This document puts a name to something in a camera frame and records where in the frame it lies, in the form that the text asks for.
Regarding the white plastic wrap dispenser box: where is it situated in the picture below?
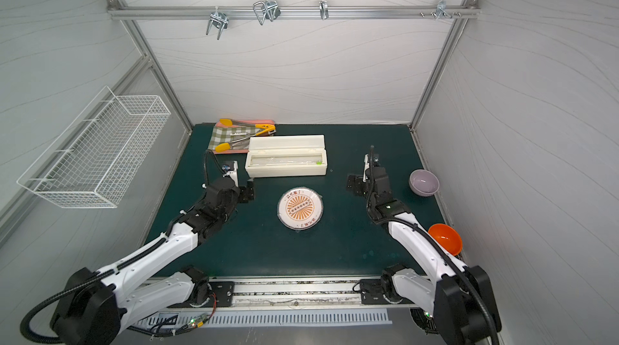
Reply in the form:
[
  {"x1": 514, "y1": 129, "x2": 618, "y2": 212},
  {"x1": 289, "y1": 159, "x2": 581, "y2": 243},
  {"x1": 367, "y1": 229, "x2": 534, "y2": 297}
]
[{"x1": 245, "y1": 135, "x2": 328, "y2": 178}]

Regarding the round printed plate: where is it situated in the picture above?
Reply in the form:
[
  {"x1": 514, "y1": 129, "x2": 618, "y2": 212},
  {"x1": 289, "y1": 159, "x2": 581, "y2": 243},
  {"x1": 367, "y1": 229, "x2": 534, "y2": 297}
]
[{"x1": 276, "y1": 187, "x2": 324, "y2": 232}]

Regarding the clear plastic wrap sheet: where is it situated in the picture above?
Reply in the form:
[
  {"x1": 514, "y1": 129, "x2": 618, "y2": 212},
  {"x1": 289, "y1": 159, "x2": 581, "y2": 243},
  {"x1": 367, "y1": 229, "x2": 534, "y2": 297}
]
[{"x1": 276, "y1": 186, "x2": 325, "y2": 233}]

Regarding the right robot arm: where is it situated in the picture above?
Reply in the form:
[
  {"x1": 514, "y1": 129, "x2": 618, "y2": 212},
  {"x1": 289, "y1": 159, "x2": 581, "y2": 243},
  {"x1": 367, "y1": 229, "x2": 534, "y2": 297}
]
[{"x1": 347, "y1": 156, "x2": 502, "y2": 344}]

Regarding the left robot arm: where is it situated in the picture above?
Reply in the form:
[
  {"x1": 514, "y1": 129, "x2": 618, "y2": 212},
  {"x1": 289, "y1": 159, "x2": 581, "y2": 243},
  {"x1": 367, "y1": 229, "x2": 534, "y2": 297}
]
[{"x1": 50, "y1": 176, "x2": 255, "y2": 344}]

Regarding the purple bowl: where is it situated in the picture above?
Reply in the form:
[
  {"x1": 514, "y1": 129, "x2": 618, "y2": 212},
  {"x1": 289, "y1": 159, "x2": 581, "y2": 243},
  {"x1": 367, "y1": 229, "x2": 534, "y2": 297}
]
[{"x1": 409, "y1": 169, "x2": 440, "y2": 198}]

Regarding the pink board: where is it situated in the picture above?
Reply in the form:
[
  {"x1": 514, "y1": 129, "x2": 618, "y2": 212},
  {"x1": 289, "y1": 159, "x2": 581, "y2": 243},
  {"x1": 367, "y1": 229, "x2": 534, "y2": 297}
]
[{"x1": 208, "y1": 119, "x2": 277, "y2": 156}]

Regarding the green table mat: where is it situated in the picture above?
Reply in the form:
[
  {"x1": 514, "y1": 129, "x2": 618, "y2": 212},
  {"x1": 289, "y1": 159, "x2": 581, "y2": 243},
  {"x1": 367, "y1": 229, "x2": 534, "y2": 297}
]
[{"x1": 161, "y1": 124, "x2": 443, "y2": 277}]

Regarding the orange bowl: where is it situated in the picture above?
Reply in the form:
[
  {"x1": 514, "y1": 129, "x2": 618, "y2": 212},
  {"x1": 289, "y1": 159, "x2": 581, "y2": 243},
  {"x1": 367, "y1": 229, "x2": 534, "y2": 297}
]
[{"x1": 428, "y1": 223, "x2": 464, "y2": 256}]

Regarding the metal hook clamp left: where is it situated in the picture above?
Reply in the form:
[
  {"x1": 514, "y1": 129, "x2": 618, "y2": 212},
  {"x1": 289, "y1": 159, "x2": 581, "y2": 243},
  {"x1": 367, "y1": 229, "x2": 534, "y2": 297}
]
[{"x1": 206, "y1": 11, "x2": 229, "y2": 40}]

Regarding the metal hook clamp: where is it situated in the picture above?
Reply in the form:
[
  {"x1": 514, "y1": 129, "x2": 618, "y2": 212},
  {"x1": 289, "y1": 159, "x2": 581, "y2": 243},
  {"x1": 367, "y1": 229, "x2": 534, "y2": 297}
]
[
  {"x1": 419, "y1": 0, "x2": 461, "y2": 20},
  {"x1": 206, "y1": 11, "x2": 229, "y2": 40},
  {"x1": 252, "y1": 0, "x2": 281, "y2": 25}
]

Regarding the metal hook small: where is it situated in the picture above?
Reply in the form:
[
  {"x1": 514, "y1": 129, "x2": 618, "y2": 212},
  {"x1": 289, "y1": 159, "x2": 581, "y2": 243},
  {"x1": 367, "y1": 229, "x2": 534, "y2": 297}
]
[{"x1": 319, "y1": 0, "x2": 329, "y2": 20}]

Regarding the metal hook clamp right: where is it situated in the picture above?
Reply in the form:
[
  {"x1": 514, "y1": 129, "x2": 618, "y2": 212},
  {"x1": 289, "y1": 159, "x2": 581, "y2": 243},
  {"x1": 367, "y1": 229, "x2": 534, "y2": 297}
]
[{"x1": 419, "y1": 0, "x2": 461, "y2": 20}]

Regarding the metal hook clamp middle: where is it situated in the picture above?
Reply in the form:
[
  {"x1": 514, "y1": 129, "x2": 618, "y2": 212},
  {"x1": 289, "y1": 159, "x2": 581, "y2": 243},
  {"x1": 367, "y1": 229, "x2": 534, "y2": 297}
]
[{"x1": 252, "y1": 0, "x2": 281, "y2": 25}]

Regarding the aluminium cross bar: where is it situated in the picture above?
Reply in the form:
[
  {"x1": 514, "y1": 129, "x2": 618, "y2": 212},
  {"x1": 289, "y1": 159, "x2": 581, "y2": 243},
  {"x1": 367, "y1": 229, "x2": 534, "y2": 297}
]
[{"x1": 108, "y1": 4, "x2": 481, "y2": 21}]

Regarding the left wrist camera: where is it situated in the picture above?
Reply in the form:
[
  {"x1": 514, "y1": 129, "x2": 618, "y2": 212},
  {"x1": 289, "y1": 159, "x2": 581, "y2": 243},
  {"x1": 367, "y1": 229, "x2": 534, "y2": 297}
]
[{"x1": 222, "y1": 161, "x2": 239, "y2": 186}]

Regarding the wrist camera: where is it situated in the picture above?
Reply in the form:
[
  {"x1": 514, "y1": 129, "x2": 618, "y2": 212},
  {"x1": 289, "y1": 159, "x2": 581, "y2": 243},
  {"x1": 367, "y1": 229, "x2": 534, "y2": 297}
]
[
  {"x1": 364, "y1": 154, "x2": 372, "y2": 181},
  {"x1": 222, "y1": 161, "x2": 239, "y2": 186}
]

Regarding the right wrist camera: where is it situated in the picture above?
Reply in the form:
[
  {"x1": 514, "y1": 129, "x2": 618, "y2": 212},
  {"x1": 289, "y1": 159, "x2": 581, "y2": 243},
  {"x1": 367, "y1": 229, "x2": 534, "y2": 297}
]
[{"x1": 364, "y1": 154, "x2": 372, "y2": 181}]

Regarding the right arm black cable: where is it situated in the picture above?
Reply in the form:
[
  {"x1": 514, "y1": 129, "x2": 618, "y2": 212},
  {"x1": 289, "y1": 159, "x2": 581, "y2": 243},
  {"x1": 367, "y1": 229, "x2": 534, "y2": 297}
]
[{"x1": 364, "y1": 145, "x2": 501, "y2": 345}]

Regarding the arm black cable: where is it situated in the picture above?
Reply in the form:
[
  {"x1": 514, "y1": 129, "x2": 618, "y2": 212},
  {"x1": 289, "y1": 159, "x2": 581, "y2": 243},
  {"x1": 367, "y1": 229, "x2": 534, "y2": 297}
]
[
  {"x1": 364, "y1": 145, "x2": 501, "y2": 345},
  {"x1": 18, "y1": 149, "x2": 228, "y2": 345}
]

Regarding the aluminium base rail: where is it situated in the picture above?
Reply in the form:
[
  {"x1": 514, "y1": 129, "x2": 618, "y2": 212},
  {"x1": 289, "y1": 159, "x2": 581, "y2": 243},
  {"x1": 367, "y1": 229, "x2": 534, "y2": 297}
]
[{"x1": 96, "y1": 274, "x2": 495, "y2": 314}]

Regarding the white wire basket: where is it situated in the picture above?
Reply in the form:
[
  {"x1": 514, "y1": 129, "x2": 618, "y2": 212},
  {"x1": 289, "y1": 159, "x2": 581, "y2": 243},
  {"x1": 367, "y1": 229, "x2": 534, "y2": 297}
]
[{"x1": 17, "y1": 86, "x2": 171, "y2": 209}]

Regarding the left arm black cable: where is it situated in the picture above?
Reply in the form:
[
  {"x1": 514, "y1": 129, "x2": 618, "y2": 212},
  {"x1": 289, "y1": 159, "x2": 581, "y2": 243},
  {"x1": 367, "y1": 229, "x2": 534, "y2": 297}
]
[{"x1": 18, "y1": 149, "x2": 228, "y2": 345}]

